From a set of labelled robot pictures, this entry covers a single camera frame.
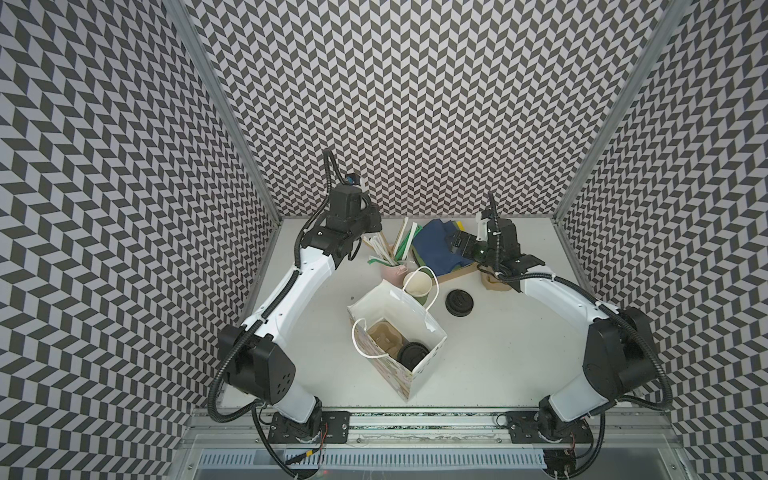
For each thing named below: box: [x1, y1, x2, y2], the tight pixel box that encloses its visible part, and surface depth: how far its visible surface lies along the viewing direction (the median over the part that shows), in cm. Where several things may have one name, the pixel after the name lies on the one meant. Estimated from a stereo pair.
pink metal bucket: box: [381, 264, 408, 287], surface depth 96 cm
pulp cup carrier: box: [368, 321, 404, 358], surface depth 87 cm
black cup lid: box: [397, 342, 430, 371], surface depth 71 cm
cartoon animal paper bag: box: [348, 267, 448, 402], surface depth 73 cm
